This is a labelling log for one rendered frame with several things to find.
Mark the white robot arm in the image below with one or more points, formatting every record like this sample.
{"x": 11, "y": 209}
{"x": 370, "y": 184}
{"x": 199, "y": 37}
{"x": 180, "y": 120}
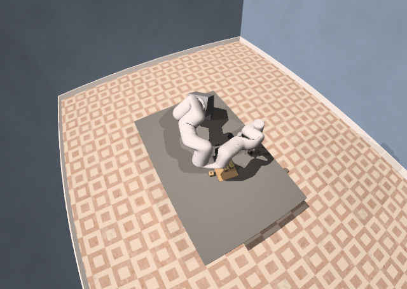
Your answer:
{"x": 190, "y": 114}

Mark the tan flat mat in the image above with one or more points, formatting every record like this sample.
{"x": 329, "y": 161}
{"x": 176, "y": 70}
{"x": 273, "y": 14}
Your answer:
{"x": 226, "y": 175}

